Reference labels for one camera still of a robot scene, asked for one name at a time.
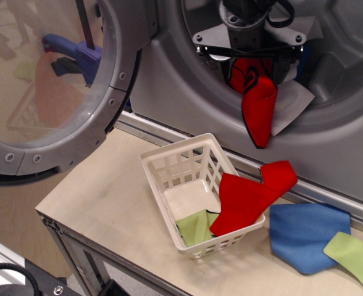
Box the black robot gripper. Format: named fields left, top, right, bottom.
left=192, top=1, right=305, bottom=84

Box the red cloth with black trim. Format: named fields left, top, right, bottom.
left=227, top=58, right=278, bottom=149

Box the white plastic laundry basket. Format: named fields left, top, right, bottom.
left=141, top=133, right=265, bottom=259

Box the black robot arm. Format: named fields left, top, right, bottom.
left=192, top=1, right=306, bottom=84

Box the grey washing machine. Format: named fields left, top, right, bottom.
left=131, top=1, right=363, bottom=202

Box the plain red cloth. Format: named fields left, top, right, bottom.
left=210, top=160, right=298, bottom=236

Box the blue bar clamp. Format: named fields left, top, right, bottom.
left=42, top=34, right=102, bottom=87

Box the blue cloth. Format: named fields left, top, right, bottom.
left=270, top=203, right=351, bottom=274

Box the green cloth in basket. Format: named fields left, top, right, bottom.
left=175, top=210, right=220, bottom=247

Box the round glass washer door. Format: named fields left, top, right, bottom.
left=0, top=1, right=157, bottom=186

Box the green cloth on table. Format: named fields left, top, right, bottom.
left=323, top=232, right=363, bottom=285

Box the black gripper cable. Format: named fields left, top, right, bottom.
left=266, top=0, right=296, bottom=28

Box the aluminium table frame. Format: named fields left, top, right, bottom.
left=37, top=210, right=189, bottom=295

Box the black base with cable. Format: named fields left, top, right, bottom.
left=0, top=261, right=75, bottom=295

